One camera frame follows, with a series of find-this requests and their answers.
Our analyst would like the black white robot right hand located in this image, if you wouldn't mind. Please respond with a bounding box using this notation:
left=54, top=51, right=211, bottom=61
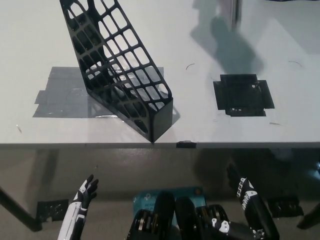
left=211, top=163, right=281, bottom=240

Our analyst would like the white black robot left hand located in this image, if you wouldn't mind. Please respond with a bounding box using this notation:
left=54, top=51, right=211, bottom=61
left=56, top=174, right=100, bottom=240

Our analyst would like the black ribbed robot torso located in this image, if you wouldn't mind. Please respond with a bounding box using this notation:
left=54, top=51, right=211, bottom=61
left=127, top=191, right=236, bottom=240

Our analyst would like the black lattice magazine stand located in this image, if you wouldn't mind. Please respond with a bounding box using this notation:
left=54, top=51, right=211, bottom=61
left=59, top=0, right=174, bottom=144

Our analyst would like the black table leg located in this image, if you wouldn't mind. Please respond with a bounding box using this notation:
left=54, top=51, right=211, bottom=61
left=0, top=186, right=42, bottom=231

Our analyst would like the teal cardboard box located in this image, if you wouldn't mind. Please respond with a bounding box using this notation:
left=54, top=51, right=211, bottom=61
left=131, top=186, right=206, bottom=226

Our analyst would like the large grey tape patch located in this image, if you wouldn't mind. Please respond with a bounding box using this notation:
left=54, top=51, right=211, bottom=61
left=31, top=66, right=182, bottom=120

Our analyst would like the black tape square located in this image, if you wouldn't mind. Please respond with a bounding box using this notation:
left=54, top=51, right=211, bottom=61
left=212, top=73, right=276, bottom=117

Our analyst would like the silver metal pole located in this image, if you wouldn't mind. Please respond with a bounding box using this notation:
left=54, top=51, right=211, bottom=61
left=229, top=0, right=243, bottom=28

